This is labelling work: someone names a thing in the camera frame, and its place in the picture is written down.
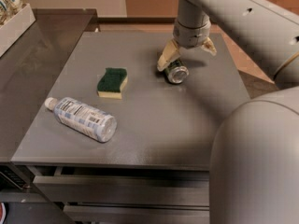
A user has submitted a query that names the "green and yellow sponge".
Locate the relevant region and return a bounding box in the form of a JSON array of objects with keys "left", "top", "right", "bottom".
[{"left": 97, "top": 67, "right": 128, "bottom": 99}]

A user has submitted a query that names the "red and white object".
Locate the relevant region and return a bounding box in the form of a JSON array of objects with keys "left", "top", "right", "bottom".
[{"left": 0, "top": 203, "right": 7, "bottom": 224}]

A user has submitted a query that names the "grey drawer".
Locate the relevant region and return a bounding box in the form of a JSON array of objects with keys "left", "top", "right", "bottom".
[
  {"left": 34, "top": 168, "right": 209, "bottom": 208},
  {"left": 64, "top": 205, "right": 210, "bottom": 224}
]

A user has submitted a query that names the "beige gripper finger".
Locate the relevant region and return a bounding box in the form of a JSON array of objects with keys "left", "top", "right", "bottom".
[
  {"left": 201, "top": 37, "right": 217, "bottom": 56},
  {"left": 157, "top": 39, "right": 180, "bottom": 72}
]

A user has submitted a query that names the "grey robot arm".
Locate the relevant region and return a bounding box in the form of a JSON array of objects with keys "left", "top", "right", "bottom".
[{"left": 157, "top": 0, "right": 299, "bottom": 224}]

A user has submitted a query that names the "white box with snacks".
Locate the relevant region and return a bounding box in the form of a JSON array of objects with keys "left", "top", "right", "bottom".
[{"left": 0, "top": 0, "right": 36, "bottom": 57}]

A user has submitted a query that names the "green soda can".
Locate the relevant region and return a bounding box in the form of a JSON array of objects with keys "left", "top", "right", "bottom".
[{"left": 164, "top": 59, "right": 189, "bottom": 84}]

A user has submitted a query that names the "dark side counter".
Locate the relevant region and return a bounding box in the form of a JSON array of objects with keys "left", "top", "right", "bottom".
[{"left": 0, "top": 8, "right": 97, "bottom": 163}]

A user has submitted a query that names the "grey lower drawer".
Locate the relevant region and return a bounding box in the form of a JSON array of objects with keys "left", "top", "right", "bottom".
[{"left": 64, "top": 205, "right": 210, "bottom": 224}]

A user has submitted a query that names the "grey top drawer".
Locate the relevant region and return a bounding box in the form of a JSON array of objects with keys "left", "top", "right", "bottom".
[{"left": 34, "top": 168, "right": 209, "bottom": 208}]

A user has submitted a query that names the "clear plastic water bottle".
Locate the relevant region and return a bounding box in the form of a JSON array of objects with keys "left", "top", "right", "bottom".
[{"left": 45, "top": 97, "right": 117, "bottom": 143}]

